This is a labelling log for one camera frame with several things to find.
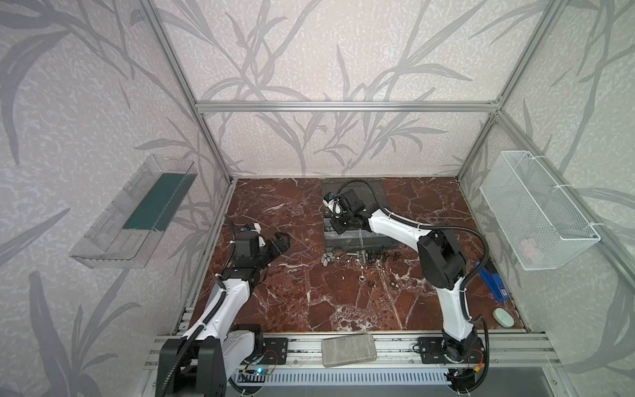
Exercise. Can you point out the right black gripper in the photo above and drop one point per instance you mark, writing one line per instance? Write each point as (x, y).
(338, 215)

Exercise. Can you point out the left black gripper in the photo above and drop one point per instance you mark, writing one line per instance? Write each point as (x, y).
(273, 242)

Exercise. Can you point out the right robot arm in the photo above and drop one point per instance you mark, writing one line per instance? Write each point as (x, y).
(442, 259)

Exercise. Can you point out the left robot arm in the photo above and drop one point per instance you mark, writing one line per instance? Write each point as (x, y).
(210, 351)

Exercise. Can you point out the clear compartment organizer box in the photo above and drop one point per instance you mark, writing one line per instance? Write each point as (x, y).
(353, 234)

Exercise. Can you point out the silver wing nut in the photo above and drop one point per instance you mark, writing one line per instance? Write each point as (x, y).
(329, 258)

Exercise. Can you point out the grey stone block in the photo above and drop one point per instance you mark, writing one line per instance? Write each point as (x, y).
(349, 349)

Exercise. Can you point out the green mat on shelf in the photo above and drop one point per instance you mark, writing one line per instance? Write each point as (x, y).
(160, 204)

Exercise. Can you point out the white ventilation grille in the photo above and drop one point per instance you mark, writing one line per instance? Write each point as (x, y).
(337, 377)

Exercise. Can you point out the blue stapler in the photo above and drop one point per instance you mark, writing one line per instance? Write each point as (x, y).
(494, 282)

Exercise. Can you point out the pink object in basket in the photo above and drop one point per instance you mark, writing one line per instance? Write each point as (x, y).
(531, 250)

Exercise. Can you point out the pale green soap bar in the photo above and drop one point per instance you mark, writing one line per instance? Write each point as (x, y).
(503, 318)

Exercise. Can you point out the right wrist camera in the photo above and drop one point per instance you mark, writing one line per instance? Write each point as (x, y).
(331, 202)

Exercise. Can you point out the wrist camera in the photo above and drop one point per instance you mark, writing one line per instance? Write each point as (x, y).
(251, 227)
(331, 202)

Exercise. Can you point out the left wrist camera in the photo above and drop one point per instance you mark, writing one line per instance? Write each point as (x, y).
(251, 227)

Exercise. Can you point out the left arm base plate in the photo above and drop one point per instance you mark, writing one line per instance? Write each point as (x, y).
(274, 351)

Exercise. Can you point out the clear acrylic wall shelf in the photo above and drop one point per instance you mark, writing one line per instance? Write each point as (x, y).
(129, 230)

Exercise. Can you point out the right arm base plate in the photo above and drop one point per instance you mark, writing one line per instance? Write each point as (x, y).
(431, 351)

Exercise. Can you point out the white wire mesh basket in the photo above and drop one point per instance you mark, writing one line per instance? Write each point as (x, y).
(529, 203)

